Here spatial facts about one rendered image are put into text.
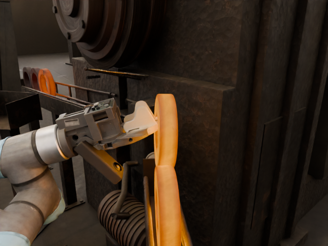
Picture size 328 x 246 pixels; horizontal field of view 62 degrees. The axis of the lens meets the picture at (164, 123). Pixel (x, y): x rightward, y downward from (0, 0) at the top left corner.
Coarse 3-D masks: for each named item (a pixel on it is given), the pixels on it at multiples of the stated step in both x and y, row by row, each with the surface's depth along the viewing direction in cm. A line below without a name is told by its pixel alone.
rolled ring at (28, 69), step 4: (24, 68) 182; (28, 68) 179; (24, 72) 185; (28, 72) 178; (24, 76) 188; (28, 76) 179; (24, 80) 189; (28, 80) 190; (24, 84) 191; (28, 84) 190; (32, 88) 180
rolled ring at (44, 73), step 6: (42, 72) 153; (48, 72) 151; (42, 78) 160; (48, 78) 149; (42, 84) 162; (48, 84) 150; (54, 84) 151; (42, 90) 161; (48, 90) 152; (54, 90) 152
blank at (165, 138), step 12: (156, 96) 57; (168, 96) 53; (156, 108) 57; (168, 108) 50; (168, 120) 49; (156, 132) 60; (168, 132) 49; (156, 144) 58; (168, 144) 49; (156, 156) 57; (168, 156) 50
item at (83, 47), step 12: (108, 0) 77; (120, 0) 76; (108, 12) 79; (120, 12) 77; (108, 24) 81; (120, 24) 79; (96, 36) 87; (108, 36) 84; (120, 36) 83; (84, 48) 95; (96, 48) 90; (108, 48) 86
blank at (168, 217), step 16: (160, 176) 45; (176, 176) 46; (160, 192) 43; (176, 192) 43; (160, 208) 42; (176, 208) 42; (160, 224) 41; (176, 224) 41; (160, 240) 42; (176, 240) 42
